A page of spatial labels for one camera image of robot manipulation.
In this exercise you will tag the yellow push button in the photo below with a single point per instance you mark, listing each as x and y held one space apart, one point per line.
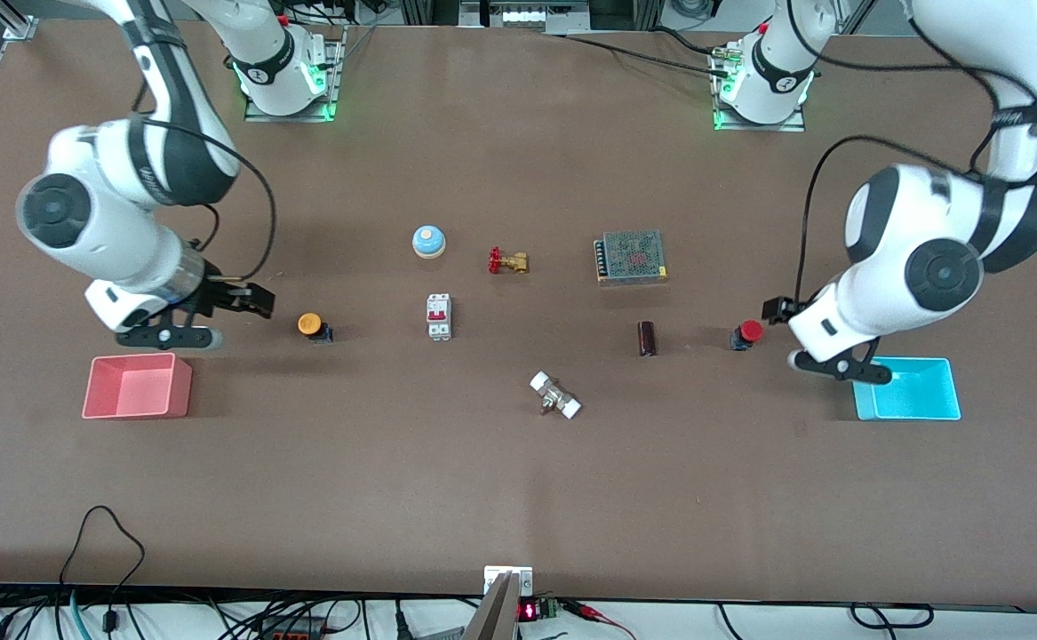
309 324

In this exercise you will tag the metal fitting white ends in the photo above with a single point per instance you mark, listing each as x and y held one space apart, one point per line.
555 396

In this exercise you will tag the white mounting bracket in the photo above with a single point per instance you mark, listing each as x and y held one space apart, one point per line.
493 578

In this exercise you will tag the black power strip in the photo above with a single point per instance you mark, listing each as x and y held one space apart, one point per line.
291 633

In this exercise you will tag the red clip lead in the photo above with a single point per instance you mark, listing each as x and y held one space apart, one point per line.
594 612

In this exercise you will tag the blue dome bell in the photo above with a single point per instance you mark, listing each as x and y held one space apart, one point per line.
428 240

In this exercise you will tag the red LED display module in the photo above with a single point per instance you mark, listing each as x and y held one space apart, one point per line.
529 611

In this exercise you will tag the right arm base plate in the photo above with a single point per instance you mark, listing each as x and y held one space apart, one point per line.
338 89

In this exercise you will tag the pink plastic box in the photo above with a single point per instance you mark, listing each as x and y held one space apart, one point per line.
127 391

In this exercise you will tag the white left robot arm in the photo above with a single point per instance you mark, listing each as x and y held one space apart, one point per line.
927 240

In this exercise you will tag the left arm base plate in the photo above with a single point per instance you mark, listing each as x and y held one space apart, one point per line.
793 126

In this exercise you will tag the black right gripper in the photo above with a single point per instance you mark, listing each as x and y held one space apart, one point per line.
216 294

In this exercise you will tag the cyan plastic box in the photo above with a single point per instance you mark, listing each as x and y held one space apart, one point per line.
918 396

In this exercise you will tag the grey metal device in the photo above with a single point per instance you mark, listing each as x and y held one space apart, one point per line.
527 16

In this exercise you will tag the white circuit breaker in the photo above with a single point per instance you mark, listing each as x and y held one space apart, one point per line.
439 316

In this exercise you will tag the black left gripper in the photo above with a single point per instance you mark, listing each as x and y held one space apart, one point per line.
781 308

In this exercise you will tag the aluminium frame profile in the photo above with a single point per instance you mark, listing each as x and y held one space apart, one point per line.
16 22

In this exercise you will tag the dark brown capacitor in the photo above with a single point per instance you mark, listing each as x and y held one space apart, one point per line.
648 339

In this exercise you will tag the red push button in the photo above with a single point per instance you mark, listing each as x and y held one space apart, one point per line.
752 331

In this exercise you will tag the grey metal bar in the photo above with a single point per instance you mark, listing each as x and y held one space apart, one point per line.
496 618

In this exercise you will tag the metal mesh power supply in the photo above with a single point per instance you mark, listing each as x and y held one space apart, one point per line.
634 258

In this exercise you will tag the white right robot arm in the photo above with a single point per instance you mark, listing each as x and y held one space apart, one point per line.
91 222

